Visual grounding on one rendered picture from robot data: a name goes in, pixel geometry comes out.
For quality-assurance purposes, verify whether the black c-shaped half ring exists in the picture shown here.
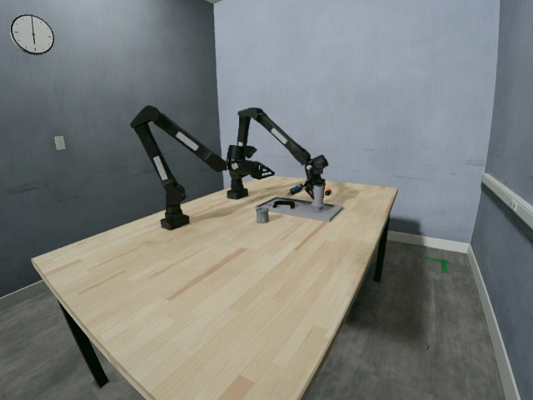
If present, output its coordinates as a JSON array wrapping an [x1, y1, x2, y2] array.
[[272, 201, 295, 208]]

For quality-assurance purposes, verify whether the dark grey cylinder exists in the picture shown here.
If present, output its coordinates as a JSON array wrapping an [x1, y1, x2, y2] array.
[[256, 207, 269, 223]]

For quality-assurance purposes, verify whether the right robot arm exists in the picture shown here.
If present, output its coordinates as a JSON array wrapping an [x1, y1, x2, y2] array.
[[130, 106, 257, 227]]

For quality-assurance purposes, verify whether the grey tube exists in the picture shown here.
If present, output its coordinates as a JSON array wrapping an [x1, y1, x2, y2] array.
[[312, 184, 324, 207]]

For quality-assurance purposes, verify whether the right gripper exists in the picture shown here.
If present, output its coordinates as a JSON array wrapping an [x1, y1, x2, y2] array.
[[240, 162, 275, 180]]

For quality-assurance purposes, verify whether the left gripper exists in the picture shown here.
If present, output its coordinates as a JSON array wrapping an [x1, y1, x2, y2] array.
[[303, 178, 326, 200]]

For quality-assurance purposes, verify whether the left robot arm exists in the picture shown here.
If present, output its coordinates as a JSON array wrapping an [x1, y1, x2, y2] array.
[[227, 107, 328, 195]]

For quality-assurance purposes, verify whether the blue screwdriver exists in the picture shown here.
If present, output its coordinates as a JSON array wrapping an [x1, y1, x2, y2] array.
[[288, 183, 304, 194]]

